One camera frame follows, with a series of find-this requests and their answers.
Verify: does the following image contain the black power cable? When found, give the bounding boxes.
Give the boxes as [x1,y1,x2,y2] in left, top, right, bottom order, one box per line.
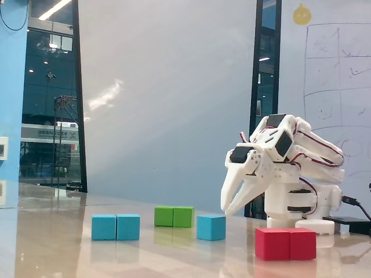
[341,195,371,222]

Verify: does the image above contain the black power box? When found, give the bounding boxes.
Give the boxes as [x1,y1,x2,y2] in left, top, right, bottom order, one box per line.
[322,215,371,234]

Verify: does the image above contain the black window frame post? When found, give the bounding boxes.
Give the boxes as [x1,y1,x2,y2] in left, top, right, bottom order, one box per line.
[71,0,88,193]
[249,0,282,220]

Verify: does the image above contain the thin black hanging cable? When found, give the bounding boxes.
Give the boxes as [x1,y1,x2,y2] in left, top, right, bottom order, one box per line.
[0,0,31,31]

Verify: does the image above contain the long green block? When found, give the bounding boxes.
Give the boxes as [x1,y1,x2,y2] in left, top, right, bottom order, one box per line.
[154,206,195,228]

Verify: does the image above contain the white wall socket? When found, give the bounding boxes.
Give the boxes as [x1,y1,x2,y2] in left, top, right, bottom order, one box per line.
[0,136,9,160]

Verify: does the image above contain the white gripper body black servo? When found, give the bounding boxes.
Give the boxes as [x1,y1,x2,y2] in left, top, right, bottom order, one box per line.
[225,142,272,186]

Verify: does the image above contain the small blue cube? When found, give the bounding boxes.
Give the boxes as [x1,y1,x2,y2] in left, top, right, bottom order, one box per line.
[197,214,227,242]

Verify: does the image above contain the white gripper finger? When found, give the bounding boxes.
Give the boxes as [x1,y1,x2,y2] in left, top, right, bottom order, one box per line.
[225,177,264,215]
[220,163,248,211]

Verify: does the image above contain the long red block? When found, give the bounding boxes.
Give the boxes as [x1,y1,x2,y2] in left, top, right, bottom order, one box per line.
[254,227,317,261]

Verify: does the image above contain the long blue block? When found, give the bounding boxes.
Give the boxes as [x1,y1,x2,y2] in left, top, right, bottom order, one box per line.
[91,214,141,242]

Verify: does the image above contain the yellow round sticker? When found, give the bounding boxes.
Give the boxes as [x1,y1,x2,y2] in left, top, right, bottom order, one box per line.
[292,2,312,25]

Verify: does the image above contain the whiteboard with pen sketches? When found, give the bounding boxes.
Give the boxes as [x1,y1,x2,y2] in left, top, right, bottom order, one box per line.
[278,0,371,203]

